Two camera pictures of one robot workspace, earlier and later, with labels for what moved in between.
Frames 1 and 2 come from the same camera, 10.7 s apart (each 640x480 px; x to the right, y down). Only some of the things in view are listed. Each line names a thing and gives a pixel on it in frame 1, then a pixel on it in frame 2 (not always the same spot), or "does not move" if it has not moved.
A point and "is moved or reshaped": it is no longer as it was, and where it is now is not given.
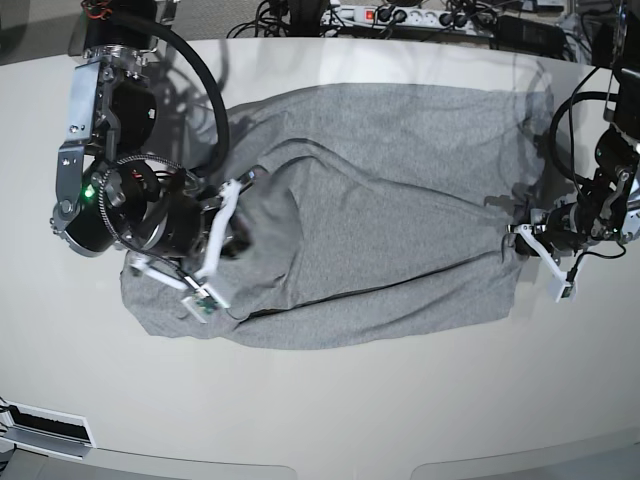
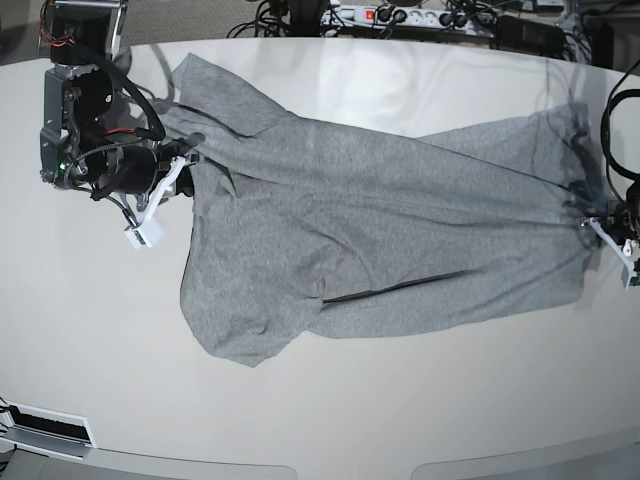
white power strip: (459, 20) does not move
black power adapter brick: (529, 37) does not move
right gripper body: (183, 227) → (137, 171)
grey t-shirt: (376, 211) is moved or reshaped
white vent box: (46, 430) does not move
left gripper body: (561, 229) → (627, 225)
